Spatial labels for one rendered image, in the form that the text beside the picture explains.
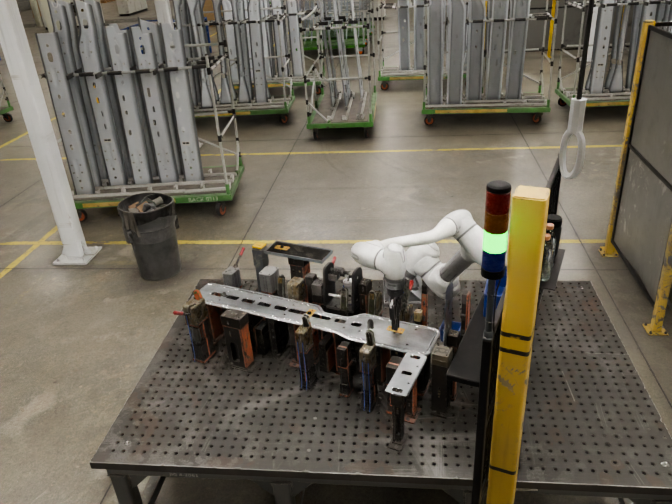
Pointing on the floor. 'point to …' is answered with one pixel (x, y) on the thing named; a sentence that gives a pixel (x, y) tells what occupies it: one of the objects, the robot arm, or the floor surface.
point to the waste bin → (152, 233)
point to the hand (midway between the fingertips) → (395, 322)
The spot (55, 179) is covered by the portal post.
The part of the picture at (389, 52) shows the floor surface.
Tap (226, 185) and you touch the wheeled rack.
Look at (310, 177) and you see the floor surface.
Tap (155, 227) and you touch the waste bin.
